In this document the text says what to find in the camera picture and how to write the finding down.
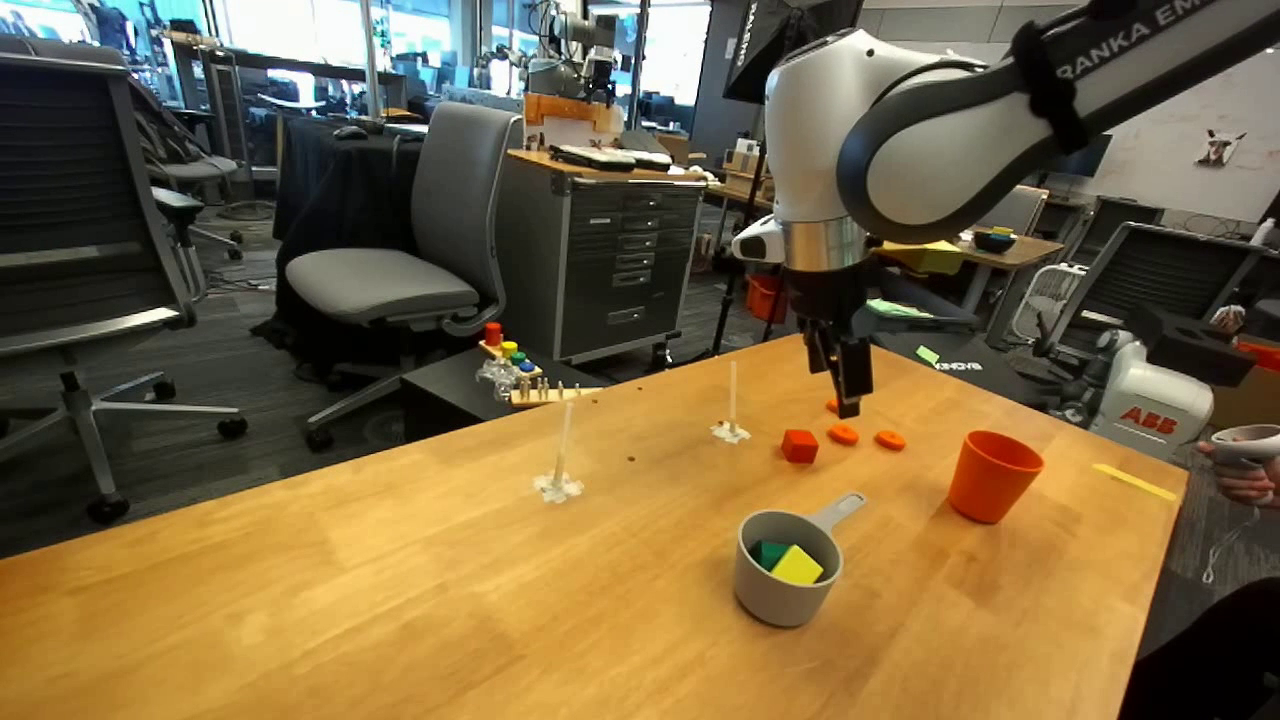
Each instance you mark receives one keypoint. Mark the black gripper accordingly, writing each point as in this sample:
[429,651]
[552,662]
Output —
[829,302]

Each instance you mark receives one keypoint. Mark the green block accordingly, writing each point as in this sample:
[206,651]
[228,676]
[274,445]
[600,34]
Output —
[770,554]

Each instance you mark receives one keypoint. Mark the yellow block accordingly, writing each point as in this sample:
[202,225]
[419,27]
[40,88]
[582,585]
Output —
[796,566]

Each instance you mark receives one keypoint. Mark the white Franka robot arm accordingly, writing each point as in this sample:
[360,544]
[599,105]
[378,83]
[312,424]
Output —
[935,124]

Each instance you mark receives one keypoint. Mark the white ABB robot base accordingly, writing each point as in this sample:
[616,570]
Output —
[1153,417]

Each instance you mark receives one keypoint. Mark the orange plastic cup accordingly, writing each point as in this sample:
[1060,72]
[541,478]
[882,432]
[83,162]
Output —
[992,478]

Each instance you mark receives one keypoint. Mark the grey measuring cup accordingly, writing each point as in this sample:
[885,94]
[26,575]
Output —
[780,600]

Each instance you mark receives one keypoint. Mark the person's hand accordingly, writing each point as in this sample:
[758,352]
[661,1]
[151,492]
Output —
[1257,483]

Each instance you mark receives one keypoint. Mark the orange disc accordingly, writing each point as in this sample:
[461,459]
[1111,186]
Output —
[891,440]
[840,432]
[833,411]

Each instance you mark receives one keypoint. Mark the orange-red block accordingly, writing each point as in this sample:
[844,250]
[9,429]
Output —
[800,445]

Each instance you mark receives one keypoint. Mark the red bin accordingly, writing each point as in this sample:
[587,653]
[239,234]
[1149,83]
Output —
[765,296]

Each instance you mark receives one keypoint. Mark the grey drawer cabinet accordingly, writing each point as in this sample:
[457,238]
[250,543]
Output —
[600,262]

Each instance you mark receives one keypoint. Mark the colourful stacking toy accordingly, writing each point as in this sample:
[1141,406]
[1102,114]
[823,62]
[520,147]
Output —
[514,372]

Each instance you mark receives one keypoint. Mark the yellow tape strip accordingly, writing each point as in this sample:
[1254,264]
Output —
[1137,483]

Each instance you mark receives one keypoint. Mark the black softbox light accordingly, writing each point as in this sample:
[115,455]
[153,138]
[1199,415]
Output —
[780,27]

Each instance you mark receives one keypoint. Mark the dark low stool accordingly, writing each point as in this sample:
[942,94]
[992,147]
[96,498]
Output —
[446,387]

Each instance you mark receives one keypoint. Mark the grey padded office chair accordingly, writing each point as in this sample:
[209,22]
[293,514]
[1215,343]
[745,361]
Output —
[384,282]

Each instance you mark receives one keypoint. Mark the dark mesh office chair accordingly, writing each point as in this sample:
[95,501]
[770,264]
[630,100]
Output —
[83,203]

